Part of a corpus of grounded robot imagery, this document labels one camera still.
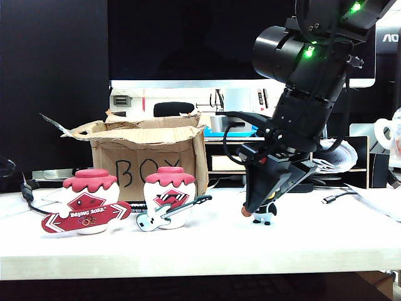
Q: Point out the small black box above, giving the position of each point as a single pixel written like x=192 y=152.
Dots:
x=379 y=171

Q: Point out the silver flat stand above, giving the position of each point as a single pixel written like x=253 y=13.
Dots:
x=53 y=174

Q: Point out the loose white papers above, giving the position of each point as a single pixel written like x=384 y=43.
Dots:
x=376 y=199

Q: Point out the red white snowboard doll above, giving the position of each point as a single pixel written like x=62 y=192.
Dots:
x=91 y=185

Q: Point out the white ceramic mug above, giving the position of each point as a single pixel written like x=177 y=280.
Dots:
x=380 y=131

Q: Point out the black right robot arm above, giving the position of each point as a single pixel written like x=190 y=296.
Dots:
x=313 y=72

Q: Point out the large black monitor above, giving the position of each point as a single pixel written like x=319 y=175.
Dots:
x=53 y=78

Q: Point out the wooden desk shelf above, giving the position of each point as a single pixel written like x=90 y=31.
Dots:
x=228 y=172

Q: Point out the red hanging ornament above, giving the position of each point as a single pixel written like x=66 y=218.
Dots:
x=143 y=100

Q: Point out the small black white doll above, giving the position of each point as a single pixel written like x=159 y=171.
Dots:
x=266 y=211

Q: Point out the white flat box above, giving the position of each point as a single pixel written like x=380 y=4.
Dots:
x=228 y=163

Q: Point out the rolled paper stack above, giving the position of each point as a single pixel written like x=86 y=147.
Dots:
x=344 y=156

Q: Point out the brown cardboard piece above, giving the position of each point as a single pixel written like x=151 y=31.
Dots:
x=376 y=282

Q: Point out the torn cardboard box marked BOX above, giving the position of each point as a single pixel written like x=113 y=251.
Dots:
x=150 y=147

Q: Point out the blue tissue pack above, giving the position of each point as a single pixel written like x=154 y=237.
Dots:
x=219 y=133

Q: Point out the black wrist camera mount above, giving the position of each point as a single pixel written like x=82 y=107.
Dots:
x=247 y=117

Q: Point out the silver-chinned large monitor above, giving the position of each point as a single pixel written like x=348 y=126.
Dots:
x=188 y=37

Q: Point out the black office chair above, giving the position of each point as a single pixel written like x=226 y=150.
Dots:
x=172 y=109

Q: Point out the grey AOC monitor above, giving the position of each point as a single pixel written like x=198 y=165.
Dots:
x=390 y=39

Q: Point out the red white guitar doll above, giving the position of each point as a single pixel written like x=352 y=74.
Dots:
x=169 y=182

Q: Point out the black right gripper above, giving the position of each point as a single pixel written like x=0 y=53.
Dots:
x=288 y=153

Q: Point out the silver metal stand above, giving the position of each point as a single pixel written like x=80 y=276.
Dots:
x=360 y=130

